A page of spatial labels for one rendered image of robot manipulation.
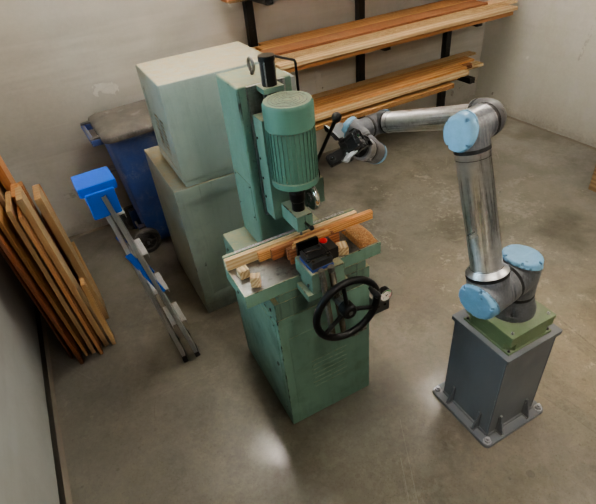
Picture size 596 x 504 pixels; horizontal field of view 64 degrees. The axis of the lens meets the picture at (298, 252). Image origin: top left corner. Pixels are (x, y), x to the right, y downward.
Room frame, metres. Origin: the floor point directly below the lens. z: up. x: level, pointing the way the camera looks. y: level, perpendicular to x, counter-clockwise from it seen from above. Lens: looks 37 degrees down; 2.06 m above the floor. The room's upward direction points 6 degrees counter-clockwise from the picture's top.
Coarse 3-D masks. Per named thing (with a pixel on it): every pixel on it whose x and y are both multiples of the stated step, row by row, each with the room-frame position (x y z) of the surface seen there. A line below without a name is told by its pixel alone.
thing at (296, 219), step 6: (282, 204) 1.61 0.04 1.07; (288, 204) 1.61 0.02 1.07; (282, 210) 1.62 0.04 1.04; (288, 210) 1.57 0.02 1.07; (306, 210) 1.55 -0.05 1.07; (288, 216) 1.57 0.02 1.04; (294, 216) 1.52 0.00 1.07; (300, 216) 1.51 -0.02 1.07; (306, 216) 1.52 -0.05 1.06; (312, 216) 1.53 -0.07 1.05; (288, 222) 1.58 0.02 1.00; (294, 222) 1.52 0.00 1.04; (300, 222) 1.51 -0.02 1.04; (312, 222) 1.53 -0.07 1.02; (294, 228) 1.53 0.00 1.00; (300, 228) 1.51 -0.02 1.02; (306, 228) 1.52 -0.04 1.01
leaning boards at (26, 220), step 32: (0, 160) 2.35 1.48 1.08; (0, 192) 2.24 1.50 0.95; (0, 224) 1.90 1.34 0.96; (32, 224) 1.96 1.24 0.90; (32, 256) 2.05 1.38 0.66; (64, 256) 2.45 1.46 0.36; (32, 288) 1.85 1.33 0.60; (64, 288) 1.91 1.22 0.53; (96, 288) 2.37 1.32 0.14; (64, 320) 1.91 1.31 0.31; (96, 320) 2.02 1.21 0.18
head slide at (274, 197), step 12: (264, 132) 1.61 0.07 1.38; (264, 144) 1.61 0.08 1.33; (264, 156) 1.63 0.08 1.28; (264, 168) 1.64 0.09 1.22; (264, 180) 1.66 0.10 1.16; (264, 192) 1.68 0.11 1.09; (276, 192) 1.62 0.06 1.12; (288, 192) 1.64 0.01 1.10; (276, 204) 1.62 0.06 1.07; (276, 216) 1.61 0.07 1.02
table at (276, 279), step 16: (352, 256) 1.47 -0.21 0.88; (368, 256) 1.50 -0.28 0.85; (256, 272) 1.41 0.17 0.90; (272, 272) 1.40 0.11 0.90; (288, 272) 1.39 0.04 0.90; (240, 288) 1.33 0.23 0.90; (256, 288) 1.32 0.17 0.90; (272, 288) 1.32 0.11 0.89; (288, 288) 1.35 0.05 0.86; (304, 288) 1.32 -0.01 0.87; (256, 304) 1.29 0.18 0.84
